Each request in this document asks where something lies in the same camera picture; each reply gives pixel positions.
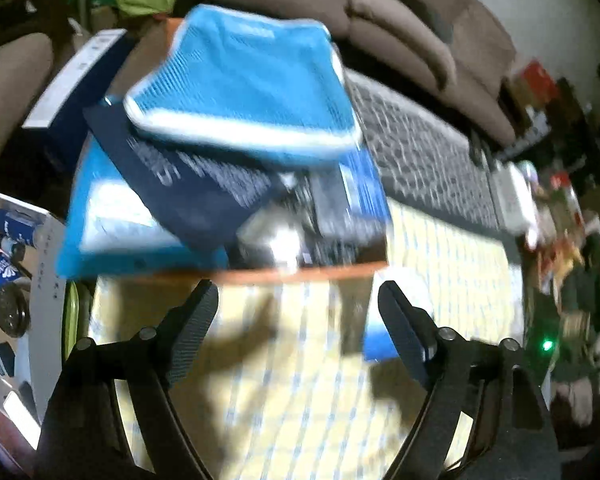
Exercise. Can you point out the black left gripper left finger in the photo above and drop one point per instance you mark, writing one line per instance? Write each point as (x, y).
(186, 326)

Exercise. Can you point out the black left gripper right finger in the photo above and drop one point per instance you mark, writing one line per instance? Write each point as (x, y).
(411, 330)

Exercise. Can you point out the blue white slim box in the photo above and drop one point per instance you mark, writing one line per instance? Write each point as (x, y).
(377, 345)

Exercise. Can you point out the blue shoelace package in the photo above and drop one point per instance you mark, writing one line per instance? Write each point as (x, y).
(110, 231)

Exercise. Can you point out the navy skin care box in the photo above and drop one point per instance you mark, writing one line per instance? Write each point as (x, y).
(202, 201)

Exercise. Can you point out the blue mesh pouch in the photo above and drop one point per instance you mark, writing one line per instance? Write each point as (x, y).
(241, 82)

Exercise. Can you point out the yellow plaid tablecloth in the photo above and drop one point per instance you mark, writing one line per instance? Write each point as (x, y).
(280, 388)

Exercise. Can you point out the shiny steel ball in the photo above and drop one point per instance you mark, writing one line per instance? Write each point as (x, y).
(271, 239)

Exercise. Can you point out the orange cardboard box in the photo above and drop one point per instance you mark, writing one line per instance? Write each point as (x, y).
(148, 53)

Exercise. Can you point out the blue foil sachet pack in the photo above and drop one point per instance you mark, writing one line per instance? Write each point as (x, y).
(349, 200)

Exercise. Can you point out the grey hexagon pattern mat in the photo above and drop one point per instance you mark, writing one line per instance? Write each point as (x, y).
(423, 163)

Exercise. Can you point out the white tissue box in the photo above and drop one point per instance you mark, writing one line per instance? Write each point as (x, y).
(514, 199)

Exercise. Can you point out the white open box with toiletries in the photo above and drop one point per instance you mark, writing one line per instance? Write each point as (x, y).
(32, 305)

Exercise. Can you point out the long navy white box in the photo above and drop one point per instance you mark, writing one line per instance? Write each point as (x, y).
(81, 83)

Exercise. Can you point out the brown armchair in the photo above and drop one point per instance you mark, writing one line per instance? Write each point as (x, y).
(25, 65)

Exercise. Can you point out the brown sofa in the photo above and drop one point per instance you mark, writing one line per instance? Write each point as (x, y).
(482, 50)

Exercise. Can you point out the brown sofa cushion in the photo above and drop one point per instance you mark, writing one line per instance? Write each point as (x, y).
(406, 26)

